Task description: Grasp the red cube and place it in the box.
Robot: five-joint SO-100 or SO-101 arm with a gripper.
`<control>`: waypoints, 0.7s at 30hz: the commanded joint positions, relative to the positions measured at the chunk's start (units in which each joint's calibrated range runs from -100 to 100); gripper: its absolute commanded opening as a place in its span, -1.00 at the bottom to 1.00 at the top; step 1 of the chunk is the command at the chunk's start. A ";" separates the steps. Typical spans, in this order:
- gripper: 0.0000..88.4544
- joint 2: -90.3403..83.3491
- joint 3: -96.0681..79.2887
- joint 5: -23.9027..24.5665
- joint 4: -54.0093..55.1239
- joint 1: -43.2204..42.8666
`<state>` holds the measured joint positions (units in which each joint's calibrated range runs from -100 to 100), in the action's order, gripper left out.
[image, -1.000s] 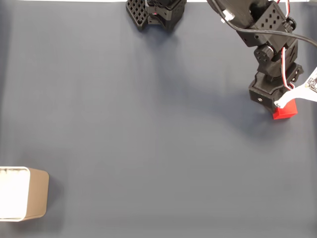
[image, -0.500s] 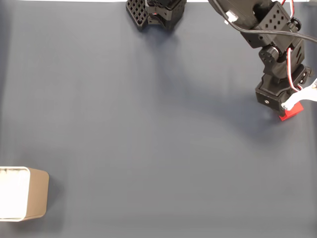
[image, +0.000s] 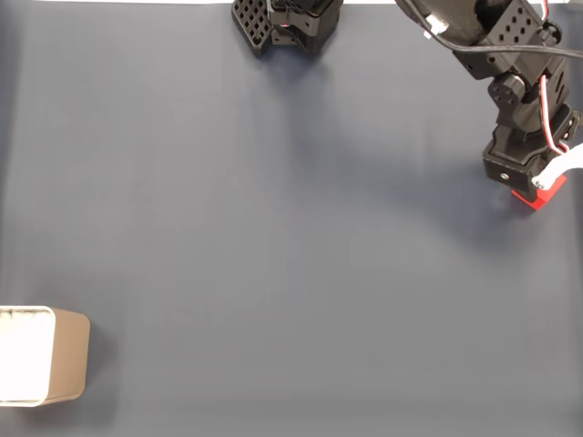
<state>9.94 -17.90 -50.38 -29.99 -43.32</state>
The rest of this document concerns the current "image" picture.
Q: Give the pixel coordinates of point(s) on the red cube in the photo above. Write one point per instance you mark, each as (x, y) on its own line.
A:
(542, 198)

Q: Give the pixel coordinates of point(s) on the beige box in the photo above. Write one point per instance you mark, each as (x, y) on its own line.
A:
(68, 355)

